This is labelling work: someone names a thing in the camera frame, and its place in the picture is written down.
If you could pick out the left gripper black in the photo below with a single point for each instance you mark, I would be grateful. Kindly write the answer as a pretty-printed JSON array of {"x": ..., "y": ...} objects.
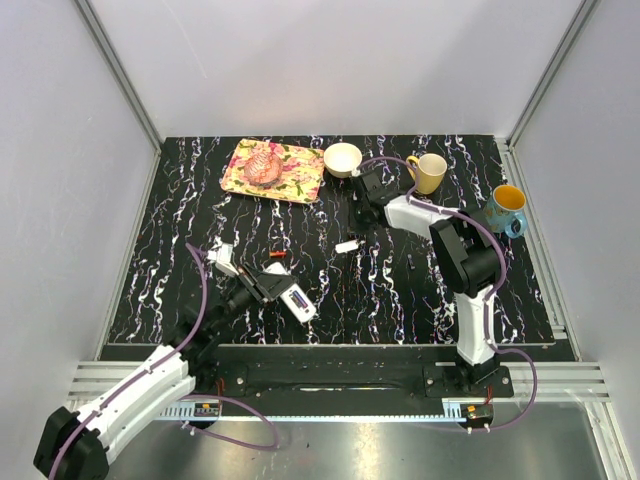
[{"x": 263, "y": 287}]

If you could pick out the floral rectangular tray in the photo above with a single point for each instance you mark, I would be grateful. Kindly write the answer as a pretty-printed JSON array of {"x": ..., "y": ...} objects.
[{"x": 300, "y": 181}]

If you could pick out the left aluminium frame post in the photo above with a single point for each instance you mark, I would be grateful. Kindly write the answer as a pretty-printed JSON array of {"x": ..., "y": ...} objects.
[{"x": 115, "y": 65}]

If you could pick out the right aluminium frame post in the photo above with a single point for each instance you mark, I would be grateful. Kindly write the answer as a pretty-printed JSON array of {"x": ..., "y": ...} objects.
[{"x": 571, "y": 35}]

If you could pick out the white remote control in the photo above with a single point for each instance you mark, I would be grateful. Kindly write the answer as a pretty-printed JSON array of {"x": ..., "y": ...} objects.
[{"x": 293, "y": 296}]

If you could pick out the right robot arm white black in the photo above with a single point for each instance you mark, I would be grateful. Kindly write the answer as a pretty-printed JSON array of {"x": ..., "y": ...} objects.
[{"x": 471, "y": 265}]

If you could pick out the cream ceramic bowl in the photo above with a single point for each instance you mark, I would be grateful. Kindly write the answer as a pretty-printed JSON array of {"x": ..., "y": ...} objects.
[{"x": 341, "y": 159}]

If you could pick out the blue mug yellow inside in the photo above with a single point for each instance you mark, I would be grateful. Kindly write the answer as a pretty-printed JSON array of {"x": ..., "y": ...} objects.
[{"x": 504, "y": 211}]

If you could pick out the red patterned bowl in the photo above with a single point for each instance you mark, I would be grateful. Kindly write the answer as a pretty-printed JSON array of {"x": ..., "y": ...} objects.
[{"x": 263, "y": 169}]

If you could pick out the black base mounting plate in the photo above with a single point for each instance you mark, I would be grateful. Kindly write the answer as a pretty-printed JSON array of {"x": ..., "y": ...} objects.
[{"x": 333, "y": 381}]

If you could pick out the white battery cover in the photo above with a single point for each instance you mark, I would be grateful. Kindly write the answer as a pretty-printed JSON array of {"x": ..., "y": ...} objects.
[{"x": 348, "y": 246}]

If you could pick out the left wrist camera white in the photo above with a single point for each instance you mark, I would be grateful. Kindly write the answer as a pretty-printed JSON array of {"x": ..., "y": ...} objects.
[{"x": 222, "y": 258}]

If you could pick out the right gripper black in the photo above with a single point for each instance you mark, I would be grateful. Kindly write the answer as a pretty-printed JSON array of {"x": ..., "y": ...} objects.
[{"x": 354, "y": 226}]

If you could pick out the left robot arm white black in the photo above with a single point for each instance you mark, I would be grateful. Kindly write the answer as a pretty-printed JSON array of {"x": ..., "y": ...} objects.
[{"x": 82, "y": 444}]

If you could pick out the aluminium frame post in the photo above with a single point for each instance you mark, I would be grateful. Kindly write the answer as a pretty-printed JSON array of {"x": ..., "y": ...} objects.
[
  {"x": 115, "y": 65},
  {"x": 571, "y": 35}
]

